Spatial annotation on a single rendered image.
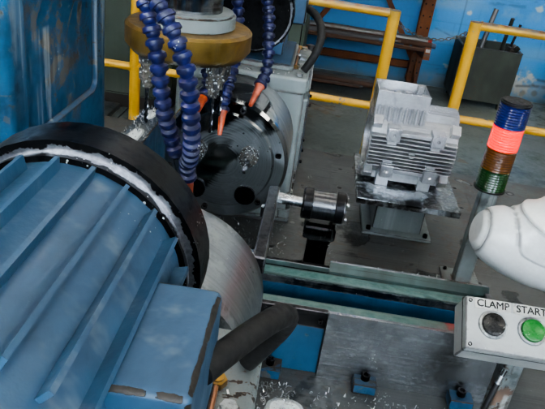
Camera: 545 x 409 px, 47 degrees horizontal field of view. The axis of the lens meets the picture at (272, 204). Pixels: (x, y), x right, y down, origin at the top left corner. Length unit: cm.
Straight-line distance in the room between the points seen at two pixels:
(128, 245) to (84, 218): 3
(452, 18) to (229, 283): 548
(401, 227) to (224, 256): 89
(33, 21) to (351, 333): 66
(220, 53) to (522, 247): 56
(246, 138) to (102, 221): 84
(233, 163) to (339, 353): 41
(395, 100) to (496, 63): 429
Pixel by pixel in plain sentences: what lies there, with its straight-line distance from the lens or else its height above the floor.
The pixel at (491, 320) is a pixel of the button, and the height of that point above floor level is 107.
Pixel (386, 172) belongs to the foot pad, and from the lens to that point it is 146.
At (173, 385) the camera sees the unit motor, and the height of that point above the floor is 131.
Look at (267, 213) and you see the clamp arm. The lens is 105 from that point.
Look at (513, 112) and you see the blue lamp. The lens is 127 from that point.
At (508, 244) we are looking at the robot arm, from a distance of 107.
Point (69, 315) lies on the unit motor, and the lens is 31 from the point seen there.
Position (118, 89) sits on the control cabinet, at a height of 13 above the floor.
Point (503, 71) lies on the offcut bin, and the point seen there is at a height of 35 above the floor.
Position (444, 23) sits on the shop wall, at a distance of 607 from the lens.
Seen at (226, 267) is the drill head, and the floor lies 114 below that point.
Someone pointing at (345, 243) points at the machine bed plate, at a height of 80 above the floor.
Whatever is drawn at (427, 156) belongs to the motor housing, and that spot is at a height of 102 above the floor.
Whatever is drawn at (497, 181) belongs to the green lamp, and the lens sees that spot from 131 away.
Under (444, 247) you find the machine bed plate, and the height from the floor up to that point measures 80.
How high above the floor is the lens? 153
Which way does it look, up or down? 27 degrees down
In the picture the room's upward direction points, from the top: 8 degrees clockwise
